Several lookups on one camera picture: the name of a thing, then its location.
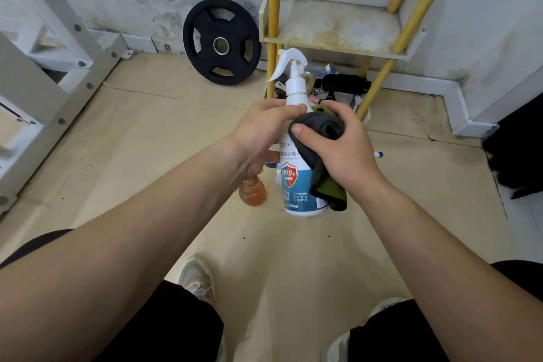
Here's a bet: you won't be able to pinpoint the white shelf yellow poles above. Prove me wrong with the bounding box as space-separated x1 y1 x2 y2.
258 0 466 120

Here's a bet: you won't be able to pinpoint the orange spray bottle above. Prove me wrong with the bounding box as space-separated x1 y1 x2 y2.
238 175 267 207

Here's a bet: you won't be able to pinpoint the person's right hand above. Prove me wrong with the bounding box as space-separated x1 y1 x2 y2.
290 101 389 193

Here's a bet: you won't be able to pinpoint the white spray bottle teal label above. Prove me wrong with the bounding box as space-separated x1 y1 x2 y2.
268 48 331 217

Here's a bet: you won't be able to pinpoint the person's left grey shoe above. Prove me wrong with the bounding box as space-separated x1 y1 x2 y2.
178 256 217 305

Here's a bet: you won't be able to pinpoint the green microfibre cloth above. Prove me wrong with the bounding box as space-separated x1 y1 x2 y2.
288 104 348 212

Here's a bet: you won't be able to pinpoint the person's left hand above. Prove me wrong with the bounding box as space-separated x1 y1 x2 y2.
229 98 307 180

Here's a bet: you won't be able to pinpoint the person's right forearm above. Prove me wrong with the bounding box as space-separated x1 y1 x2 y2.
360 181 543 362

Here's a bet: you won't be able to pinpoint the person's grey shoe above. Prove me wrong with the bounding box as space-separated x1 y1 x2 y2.
178 256 217 305
322 297 410 362

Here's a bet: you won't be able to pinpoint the white metal rack frame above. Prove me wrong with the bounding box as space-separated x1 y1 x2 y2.
0 0 136 216

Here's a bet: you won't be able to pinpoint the black shorts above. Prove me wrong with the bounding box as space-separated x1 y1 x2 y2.
0 228 543 362

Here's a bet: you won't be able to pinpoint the black weight plate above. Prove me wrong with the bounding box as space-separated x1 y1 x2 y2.
183 0 262 87

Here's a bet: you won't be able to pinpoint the person's right grey shoe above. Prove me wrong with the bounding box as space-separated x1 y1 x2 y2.
322 297 410 362

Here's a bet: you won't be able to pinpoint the person's left forearm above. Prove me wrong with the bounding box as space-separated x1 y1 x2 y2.
0 135 255 362

